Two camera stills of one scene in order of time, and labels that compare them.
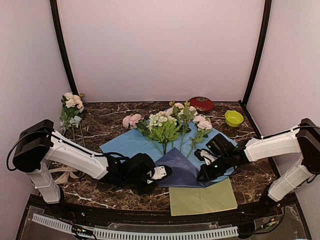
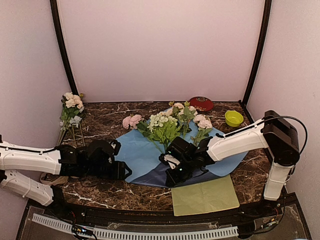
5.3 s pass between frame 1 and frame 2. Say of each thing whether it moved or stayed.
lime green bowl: stayed
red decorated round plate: stayed
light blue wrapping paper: moved
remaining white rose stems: stayed
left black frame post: stayed
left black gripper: moved
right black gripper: moved
